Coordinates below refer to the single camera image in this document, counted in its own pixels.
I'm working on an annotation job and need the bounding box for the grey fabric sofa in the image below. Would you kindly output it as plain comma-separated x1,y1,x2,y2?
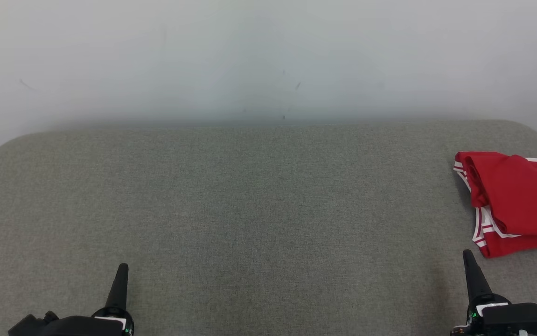
0,120,537,336

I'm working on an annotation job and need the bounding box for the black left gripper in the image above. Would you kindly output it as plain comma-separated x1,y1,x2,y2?
49,263,135,336

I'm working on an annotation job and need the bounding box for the red and white basketball jersey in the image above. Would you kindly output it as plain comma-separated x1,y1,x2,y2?
453,151,537,237

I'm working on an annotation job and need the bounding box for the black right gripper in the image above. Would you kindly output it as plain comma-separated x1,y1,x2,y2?
450,249,537,336

